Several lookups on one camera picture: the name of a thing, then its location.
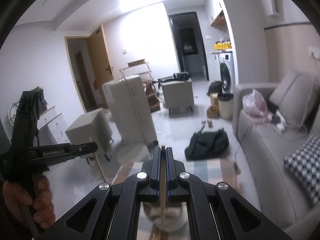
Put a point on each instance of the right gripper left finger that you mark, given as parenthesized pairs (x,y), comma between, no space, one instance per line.
(110,211)

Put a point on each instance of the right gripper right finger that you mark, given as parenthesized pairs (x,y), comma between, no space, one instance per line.
(216,211)

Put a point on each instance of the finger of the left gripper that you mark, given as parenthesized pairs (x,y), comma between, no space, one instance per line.
(83,149)

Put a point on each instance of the chopstick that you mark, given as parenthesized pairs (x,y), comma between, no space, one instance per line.
(163,185)
(99,167)

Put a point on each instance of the left hand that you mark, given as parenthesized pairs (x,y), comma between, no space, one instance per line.
(15,196)

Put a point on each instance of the beige side cabinet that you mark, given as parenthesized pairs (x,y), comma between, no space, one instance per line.
(92,126)

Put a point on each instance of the white drawer unit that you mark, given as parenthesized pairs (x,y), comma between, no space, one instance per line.
(52,127)

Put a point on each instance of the white utensil holder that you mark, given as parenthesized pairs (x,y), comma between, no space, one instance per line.
(171,220)

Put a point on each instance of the white tall cabinet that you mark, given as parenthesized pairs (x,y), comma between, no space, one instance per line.
(130,110)

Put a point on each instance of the black bag on floor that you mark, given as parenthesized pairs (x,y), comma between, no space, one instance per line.
(207,145)

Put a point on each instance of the grey sofa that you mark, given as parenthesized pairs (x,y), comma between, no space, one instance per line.
(266,141)

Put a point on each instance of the wooden door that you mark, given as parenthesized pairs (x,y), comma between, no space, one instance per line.
(102,69)

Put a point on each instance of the cardboard boxes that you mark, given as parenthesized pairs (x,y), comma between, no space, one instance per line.
(213,110)

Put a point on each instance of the houndstooth cushion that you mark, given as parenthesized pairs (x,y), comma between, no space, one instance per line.
(304,165)

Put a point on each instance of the beige armchair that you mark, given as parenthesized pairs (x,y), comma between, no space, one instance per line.
(178,94)

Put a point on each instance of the white trash bin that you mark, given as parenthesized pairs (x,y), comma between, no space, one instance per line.
(226,105)

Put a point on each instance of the plastic bag on sofa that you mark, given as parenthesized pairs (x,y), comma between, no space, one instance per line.
(254,104)

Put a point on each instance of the grey cushion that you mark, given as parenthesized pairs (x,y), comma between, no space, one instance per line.
(295,97)

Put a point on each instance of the washing machine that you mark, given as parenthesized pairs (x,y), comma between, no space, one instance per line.
(227,71)

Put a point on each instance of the yellow box on counter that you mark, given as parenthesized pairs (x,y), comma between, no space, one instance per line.
(222,45)

